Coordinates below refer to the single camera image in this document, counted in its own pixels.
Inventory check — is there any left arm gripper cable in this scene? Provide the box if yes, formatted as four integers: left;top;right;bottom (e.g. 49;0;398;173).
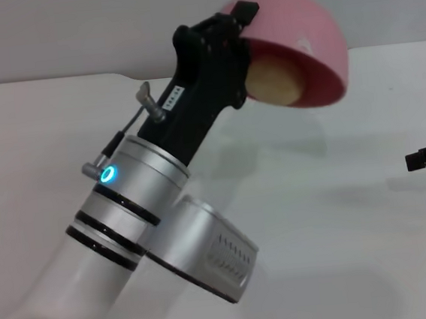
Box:
73;79;173;173

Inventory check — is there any round egg yolk pastry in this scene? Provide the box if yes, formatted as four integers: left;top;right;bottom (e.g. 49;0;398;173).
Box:
244;52;307;111

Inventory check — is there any pink bowl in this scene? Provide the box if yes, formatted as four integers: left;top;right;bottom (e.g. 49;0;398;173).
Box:
218;0;354;117

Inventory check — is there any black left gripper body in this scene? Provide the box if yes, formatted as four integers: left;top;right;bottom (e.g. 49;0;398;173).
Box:
125;9;264;172

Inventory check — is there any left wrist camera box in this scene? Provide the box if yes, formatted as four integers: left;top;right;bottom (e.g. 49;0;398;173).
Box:
138;187;266;312

